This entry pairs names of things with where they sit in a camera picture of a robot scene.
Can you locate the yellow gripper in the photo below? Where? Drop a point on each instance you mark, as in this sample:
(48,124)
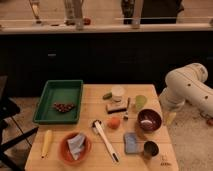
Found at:
(170,117)

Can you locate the bunch of red grapes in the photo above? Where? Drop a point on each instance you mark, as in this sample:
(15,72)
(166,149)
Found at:
(63,107)

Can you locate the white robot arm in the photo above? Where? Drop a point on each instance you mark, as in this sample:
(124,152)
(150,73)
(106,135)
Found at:
(186,84)

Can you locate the dark red bowl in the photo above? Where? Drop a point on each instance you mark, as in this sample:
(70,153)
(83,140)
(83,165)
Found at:
(149,120)

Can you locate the light green cup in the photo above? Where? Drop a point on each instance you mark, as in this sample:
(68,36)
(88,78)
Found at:
(140,101)

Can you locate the dark metal cup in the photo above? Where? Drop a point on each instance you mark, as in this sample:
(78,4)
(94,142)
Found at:
(151,149)

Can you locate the blue sponge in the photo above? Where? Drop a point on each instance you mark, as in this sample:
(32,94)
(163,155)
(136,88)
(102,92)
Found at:
(131,145)

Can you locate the orange fruit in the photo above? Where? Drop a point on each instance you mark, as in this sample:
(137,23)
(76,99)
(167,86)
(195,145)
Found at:
(113,123)

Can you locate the white cup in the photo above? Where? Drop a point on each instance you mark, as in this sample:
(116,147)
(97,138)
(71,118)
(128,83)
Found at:
(117,93)

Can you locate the green vegetable piece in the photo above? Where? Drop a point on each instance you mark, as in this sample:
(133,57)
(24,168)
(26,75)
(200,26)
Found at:
(107,96)

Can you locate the crumpled grey cloth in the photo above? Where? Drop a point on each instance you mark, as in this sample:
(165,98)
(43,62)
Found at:
(76,145)

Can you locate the orange bowl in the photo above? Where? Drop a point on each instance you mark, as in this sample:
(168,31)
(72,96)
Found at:
(64,152)

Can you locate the green plastic tray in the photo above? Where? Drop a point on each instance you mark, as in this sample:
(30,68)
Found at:
(59,91)

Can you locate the yellow corn cob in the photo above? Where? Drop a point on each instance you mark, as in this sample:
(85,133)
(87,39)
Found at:
(46,143)

